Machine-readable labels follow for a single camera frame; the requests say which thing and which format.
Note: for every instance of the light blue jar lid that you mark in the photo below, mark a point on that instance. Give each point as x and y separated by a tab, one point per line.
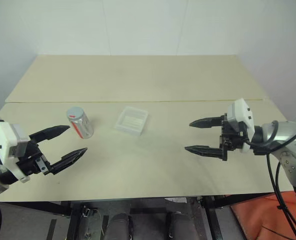
75	113

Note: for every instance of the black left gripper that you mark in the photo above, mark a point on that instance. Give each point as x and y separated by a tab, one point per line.
33	165

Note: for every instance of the black metal table frame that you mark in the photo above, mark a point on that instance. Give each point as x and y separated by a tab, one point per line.
73	220

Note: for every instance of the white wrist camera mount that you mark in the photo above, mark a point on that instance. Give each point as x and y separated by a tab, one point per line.
240	110
2	140

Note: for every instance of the dark rounded shape with metal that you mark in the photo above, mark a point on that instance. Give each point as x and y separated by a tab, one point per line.
90	223

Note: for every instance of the orange cover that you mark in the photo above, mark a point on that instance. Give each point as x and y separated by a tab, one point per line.
253	215

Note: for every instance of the dark grey rounded shape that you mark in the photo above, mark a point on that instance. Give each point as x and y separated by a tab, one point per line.
180	226
119	227

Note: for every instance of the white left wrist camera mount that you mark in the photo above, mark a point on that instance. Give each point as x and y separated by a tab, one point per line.
2	140

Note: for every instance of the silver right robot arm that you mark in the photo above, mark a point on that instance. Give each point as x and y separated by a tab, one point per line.
285	135

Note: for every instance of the clear plastic jar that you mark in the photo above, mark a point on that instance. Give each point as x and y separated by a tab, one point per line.
84	128

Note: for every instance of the white paper label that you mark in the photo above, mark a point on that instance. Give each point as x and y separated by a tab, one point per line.
175	200

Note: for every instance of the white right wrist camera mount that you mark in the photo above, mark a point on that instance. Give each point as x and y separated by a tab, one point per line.
240	110

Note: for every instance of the clear plastic tray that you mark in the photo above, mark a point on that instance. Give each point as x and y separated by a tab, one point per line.
131	122

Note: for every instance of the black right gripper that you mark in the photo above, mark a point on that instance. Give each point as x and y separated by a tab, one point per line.
234	140

